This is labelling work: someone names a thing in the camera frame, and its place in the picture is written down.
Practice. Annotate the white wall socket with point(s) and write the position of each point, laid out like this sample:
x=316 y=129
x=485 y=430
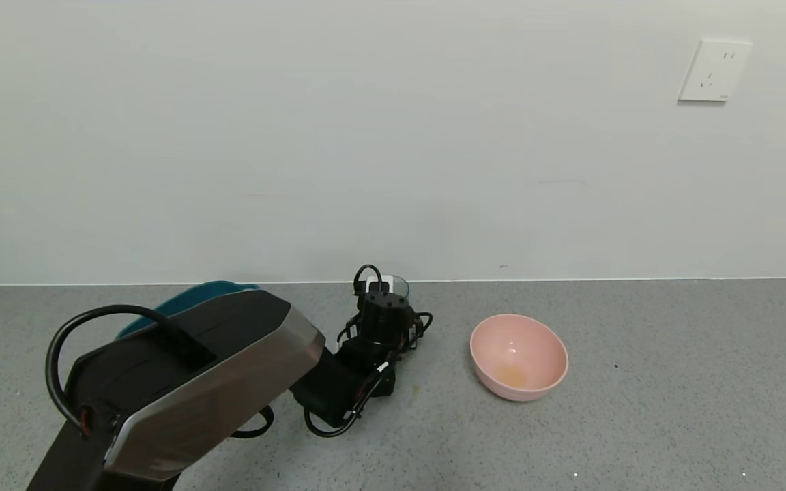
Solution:
x=715 y=69

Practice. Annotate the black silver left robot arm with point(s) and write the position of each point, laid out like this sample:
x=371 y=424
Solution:
x=215 y=382

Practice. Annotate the pink bowl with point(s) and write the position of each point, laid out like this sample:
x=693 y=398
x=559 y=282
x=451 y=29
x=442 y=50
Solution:
x=536 y=348

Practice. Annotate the teal plastic tray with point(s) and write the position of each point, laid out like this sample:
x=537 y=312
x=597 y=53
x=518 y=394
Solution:
x=188 y=296

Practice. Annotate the translucent teal ribbed cup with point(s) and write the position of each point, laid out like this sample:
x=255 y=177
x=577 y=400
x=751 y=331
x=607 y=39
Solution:
x=401 y=286

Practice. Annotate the silver white wrist camera box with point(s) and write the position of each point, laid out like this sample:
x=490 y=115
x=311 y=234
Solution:
x=381 y=281

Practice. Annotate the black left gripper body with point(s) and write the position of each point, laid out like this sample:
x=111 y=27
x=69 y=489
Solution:
x=411 y=333

